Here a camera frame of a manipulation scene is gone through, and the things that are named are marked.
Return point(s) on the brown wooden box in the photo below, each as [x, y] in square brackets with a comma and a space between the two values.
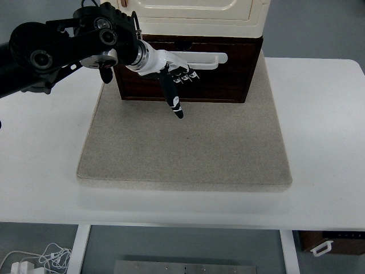
[348, 246]

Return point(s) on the copper door knob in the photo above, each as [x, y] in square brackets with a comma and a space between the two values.
[123, 3]

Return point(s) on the dark wooden cabinet base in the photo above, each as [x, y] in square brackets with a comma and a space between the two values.
[214, 101]

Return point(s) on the cream cabinet with door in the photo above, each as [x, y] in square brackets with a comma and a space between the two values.
[199, 25]

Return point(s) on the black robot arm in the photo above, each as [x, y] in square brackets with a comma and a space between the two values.
[57, 48]

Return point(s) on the grey fabric mat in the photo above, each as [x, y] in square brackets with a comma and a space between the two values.
[185, 142]

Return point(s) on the grey metal plate with screws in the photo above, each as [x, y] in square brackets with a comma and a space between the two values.
[185, 268]

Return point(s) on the black control panel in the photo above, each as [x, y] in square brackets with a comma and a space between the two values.
[345, 235]

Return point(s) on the white table leg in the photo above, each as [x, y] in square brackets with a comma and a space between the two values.
[290, 254]
[79, 251]

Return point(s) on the white power adapter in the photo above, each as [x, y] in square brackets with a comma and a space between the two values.
[21, 267]

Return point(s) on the white and black hand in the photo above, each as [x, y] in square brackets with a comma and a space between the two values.
[162, 62]

